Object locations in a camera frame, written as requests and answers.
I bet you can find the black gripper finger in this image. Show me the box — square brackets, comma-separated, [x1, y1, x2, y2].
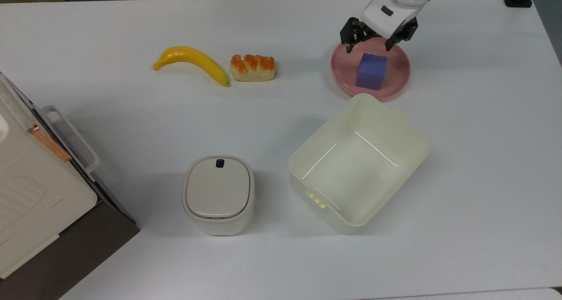
[385, 18, 418, 51]
[340, 18, 361, 54]

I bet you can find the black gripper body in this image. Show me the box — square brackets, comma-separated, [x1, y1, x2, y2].
[358, 21, 382, 39]

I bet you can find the purple cube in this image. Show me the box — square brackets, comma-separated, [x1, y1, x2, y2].
[355, 52, 389, 90]

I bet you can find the pink plate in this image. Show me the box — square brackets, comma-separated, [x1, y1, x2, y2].
[331, 41, 411, 101]

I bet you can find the toy bread with orange glaze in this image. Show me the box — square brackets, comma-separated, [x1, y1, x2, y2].
[230, 54, 276, 82]

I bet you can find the cream open plastic bin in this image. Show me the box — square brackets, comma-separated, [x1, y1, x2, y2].
[288, 93, 431, 235]

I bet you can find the yellow toy banana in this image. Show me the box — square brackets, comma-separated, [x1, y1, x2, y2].
[152, 46, 230, 87]

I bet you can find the small beige lidded trash can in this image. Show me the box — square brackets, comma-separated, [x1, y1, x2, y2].
[182, 155, 255, 236]

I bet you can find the orange tape strip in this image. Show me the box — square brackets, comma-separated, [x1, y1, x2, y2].
[27, 124, 72, 163]

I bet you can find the cream plastic storage box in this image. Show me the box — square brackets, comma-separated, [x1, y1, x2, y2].
[0, 72, 98, 279]

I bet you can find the white drawer handle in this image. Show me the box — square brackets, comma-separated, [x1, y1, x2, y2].
[35, 105, 101, 181]

